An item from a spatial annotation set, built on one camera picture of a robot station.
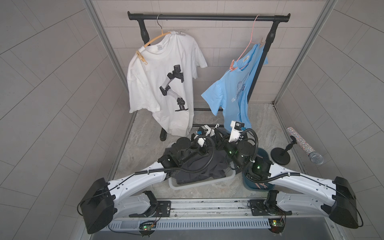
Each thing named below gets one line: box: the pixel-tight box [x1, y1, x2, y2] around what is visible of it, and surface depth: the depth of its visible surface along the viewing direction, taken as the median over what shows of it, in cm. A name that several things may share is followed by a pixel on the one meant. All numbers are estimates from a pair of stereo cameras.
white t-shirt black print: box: [127, 31, 208, 136], surface depth 77 cm
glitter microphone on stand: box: [271, 127, 324, 166], surface depth 76 cm
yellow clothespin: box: [135, 50, 148, 66], surface depth 61 cm
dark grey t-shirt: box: [173, 150, 228, 184], surface depth 75 cm
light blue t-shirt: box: [201, 43, 268, 132], surface depth 75 cm
